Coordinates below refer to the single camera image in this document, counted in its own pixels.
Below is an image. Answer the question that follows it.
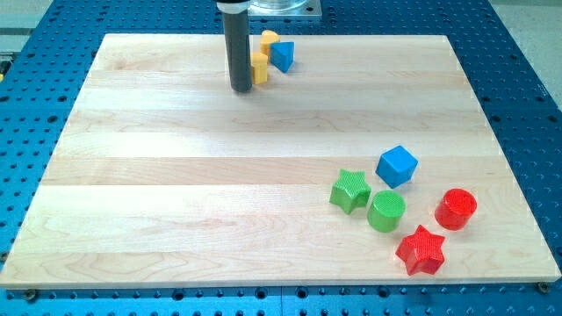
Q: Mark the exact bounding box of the green cylinder block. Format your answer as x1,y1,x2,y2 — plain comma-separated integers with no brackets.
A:
367,190,406,233

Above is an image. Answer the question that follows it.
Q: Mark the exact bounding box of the blue cube block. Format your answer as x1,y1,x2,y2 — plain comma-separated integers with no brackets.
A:
375,145,418,189

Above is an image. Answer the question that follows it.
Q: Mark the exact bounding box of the clear robot base plate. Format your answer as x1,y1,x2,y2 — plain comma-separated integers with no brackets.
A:
249,0,322,20

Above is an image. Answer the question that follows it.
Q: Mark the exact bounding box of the yellow block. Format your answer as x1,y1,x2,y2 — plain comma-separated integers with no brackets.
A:
250,52,269,84
260,30,280,57

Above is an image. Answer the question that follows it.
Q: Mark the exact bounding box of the green star block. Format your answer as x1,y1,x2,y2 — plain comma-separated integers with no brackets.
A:
329,169,371,215

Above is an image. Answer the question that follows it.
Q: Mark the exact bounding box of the blue perforated base table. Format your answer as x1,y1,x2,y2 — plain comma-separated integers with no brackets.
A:
1,0,561,315

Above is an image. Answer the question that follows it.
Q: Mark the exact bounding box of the red cylinder block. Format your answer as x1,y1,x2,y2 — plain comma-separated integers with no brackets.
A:
435,188,478,231

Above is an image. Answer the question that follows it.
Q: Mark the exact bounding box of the red star block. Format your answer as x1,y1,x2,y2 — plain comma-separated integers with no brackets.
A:
395,225,445,276

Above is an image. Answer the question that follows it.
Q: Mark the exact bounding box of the yellow front block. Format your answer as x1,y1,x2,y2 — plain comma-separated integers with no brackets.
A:
250,52,269,84

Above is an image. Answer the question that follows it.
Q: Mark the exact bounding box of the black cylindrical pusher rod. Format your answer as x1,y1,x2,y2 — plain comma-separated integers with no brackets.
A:
216,0,252,93

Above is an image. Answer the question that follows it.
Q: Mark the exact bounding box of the yellow rear block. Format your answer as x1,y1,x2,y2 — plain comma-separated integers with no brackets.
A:
260,30,280,57

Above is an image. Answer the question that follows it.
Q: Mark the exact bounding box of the blue triangle block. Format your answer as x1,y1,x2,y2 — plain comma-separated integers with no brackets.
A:
270,41,295,73

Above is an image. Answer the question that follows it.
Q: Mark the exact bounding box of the wooden board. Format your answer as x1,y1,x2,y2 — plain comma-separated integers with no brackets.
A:
1,34,560,290

